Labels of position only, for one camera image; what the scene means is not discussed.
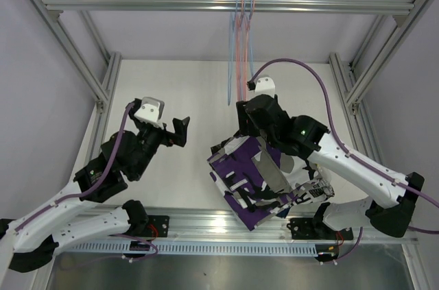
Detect pink hanger with newsprint trousers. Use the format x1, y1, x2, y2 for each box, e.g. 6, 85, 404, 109
240, 0, 248, 101

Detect purple camouflage trousers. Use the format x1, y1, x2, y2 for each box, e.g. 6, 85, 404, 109
207, 136, 307, 231

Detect pink hanger with camouflage trousers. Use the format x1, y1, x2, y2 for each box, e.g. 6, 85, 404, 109
235, 0, 245, 101

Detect light blue wire hanger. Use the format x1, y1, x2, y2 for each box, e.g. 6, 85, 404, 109
227, 0, 239, 106

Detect blue hanger with black trousers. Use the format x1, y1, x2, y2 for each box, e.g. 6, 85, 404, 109
246, 0, 254, 77

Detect newsprint patterned trousers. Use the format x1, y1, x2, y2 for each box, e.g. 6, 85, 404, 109
292, 161, 335, 206

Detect blue hanger with navy trousers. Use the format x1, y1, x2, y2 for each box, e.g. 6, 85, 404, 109
247, 0, 259, 78

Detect navy blue denim trousers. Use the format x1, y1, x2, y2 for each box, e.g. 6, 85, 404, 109
276, 209, 289, 219

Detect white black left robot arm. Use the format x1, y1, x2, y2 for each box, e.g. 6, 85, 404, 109
1, 117, 190, 273

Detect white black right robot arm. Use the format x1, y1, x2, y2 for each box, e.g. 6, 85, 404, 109
236, 94, 425, 238

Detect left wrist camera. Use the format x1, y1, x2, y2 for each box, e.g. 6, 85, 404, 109
129, 97, 165, 128

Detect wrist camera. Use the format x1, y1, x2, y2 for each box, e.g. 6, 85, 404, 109
129, 97, 165, 128
247, 76, 276, 97

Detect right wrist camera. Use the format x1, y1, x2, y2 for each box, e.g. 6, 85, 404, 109
247, 76, 276, 97

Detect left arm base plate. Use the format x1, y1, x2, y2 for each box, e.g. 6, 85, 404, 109
141, 215, 170, 239

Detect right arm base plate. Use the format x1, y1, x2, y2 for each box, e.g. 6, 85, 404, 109
286, 217, 354, 241

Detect aluminium frame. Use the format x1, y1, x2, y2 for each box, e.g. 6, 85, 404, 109
0, 0, 439, 290

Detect slotted cable duct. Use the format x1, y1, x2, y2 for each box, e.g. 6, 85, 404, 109
67, 239, 318, 257

